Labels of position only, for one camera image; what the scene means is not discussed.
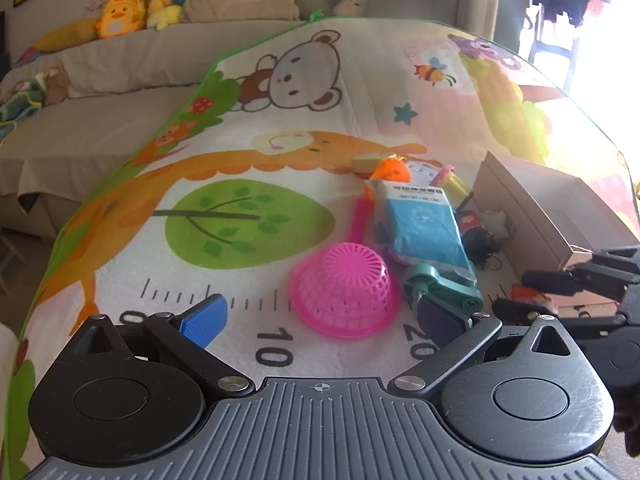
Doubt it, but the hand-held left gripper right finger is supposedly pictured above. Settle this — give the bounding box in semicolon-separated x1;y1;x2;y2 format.
387;294;582;393

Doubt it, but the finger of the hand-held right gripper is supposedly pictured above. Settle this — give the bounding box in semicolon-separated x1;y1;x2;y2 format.
521;246;640;306
491;297;628;333

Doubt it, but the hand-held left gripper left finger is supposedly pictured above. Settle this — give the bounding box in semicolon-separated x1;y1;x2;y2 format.
70;294;256;395

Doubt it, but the black-haired doll keychain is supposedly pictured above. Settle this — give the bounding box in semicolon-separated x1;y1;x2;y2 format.
457;210;502;272

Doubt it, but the pink cardboard box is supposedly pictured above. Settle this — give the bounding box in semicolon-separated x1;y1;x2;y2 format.
470;151;640;307

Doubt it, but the blue packet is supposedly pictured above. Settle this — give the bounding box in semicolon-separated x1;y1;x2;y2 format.
367;178;478;286

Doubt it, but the small orange red toy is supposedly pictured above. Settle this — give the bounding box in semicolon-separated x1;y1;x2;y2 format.
510;284;562;312

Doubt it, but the teal plastic clamp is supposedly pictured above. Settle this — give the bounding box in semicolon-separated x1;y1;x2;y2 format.
402;262;485;322

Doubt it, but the pink plastic basket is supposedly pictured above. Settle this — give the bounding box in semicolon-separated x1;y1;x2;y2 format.
289;241;402;339

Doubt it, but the pink plastic stick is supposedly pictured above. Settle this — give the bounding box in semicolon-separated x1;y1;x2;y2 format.
345;197;372;247

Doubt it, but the yellow and pink toy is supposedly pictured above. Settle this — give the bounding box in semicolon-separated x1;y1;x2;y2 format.
432;165;474;209

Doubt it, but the white printed card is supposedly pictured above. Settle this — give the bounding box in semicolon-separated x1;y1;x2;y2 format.
405;160;447;189

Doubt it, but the orange plastic toy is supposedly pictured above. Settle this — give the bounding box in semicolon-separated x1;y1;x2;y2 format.
365;156;412;202

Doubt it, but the yellow eraser block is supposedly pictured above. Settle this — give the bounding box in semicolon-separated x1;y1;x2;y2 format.
351;152;387;177

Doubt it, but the printed cartoon play mat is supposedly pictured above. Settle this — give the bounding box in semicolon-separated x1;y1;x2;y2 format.
10;14;640;480

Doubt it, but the beige sofa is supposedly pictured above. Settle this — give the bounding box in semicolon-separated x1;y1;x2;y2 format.
0;10;321;242

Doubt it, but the dark metal chair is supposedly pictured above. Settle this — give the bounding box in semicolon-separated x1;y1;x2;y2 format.
520;2;581;92

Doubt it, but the brown plush bunny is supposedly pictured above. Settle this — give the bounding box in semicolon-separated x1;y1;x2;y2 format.
35;65;71;106

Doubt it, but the green knit cloth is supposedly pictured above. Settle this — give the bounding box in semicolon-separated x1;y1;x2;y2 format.
0;80;46;139

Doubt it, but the beige curtain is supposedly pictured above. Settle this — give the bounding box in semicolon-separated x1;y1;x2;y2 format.
457;0;532;57

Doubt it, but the small white-headed duck plush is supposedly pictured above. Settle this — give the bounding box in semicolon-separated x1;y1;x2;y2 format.
137;0;184;31

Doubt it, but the yellow duck plush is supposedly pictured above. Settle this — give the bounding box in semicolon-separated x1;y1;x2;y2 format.
95;0;152;40

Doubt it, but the long yellow pillow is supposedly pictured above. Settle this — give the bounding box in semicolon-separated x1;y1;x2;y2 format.
30;17;101;54

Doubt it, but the white bear plush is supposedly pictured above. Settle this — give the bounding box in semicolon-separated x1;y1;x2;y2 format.
332;0;369;17

